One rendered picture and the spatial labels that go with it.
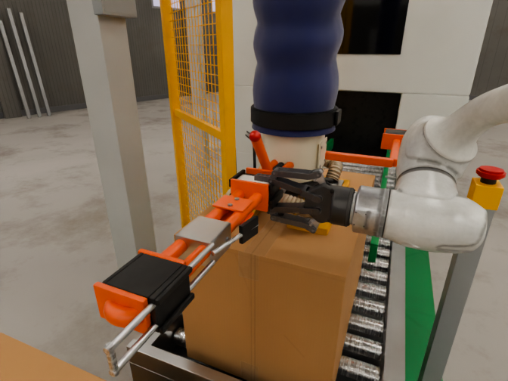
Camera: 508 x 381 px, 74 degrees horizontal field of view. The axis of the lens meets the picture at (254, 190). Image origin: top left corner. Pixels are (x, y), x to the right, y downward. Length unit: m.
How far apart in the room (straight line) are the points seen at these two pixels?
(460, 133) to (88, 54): 1.46
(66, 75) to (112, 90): 7.34
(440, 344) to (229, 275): 0.88
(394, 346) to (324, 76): 0.74
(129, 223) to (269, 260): 1.23
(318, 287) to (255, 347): 0.27
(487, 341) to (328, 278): 1.56
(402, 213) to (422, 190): 0.05
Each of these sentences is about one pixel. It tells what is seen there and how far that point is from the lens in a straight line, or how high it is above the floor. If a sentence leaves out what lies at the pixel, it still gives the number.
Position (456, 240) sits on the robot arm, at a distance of 0.63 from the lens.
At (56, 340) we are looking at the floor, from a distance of 2.09.
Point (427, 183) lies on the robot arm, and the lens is 0.65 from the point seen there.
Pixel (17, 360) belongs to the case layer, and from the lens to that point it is 1.25.
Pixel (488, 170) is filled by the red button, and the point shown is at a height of 1.04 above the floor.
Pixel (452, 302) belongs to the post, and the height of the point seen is 0.59.
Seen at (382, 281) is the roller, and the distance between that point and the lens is 1.41.
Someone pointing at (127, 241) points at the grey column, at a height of 0.40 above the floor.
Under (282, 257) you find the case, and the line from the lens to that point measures 0.72.
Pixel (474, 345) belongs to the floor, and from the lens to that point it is 2.12.
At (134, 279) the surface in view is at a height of 1.10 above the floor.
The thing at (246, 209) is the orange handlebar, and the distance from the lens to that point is 0.61.
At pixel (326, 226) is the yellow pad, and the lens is 0.81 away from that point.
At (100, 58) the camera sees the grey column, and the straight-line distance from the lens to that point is 1.66.
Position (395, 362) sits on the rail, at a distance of 1.05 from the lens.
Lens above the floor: 1.35
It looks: 23 degrees down
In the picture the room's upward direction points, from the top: straight up
